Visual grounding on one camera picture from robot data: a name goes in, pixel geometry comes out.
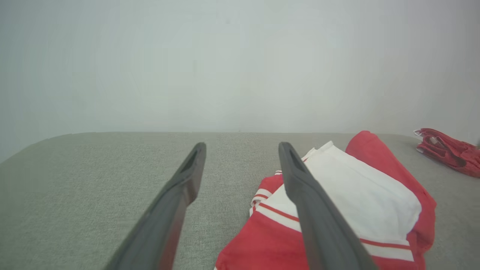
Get red white basketball jersey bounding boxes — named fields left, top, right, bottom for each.
left=214, top=130, right=437, bottom=270

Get red white-striped shorts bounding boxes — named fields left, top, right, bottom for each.
left=414, top=128, right=480, bottom=178

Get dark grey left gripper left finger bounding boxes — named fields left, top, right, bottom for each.
left=105, top=142, right=207, bottom=270

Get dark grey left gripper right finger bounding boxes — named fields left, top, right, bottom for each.
left=278, top=142, right=377, bottom=270

